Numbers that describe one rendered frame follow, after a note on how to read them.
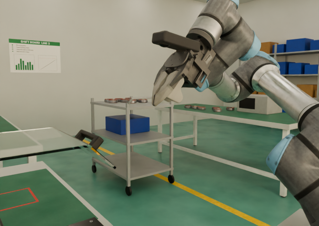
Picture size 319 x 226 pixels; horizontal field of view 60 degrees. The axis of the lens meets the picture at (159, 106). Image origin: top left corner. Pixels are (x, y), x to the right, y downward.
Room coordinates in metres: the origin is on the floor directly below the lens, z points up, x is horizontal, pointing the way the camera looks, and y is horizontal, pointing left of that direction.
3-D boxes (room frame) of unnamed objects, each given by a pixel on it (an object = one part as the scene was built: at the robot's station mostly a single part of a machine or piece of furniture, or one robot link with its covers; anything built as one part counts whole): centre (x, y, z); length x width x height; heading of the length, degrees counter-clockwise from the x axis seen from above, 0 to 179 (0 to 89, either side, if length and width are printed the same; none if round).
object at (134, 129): (3.21, 0.33, 0.51); 1.01 x 0.60 x 1.01; 37
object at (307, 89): (6.18, -3.34, 0.92); 0.40 x 0.36 x 0.27; 125
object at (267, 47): (7.06, -2.68, 1.93); 0.42 x 0.40 x 0.29; 39
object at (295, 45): (6.37, -3.18, 1.92); 0.42 x 0.42 x 0.28; 38
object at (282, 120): (3.76, -0.94, 0.37); 2.20 x 0.90 x 0.75; 37
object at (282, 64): (6.67, -2.96, 1.43); 0.42 x 0.36 x 0.29; 124
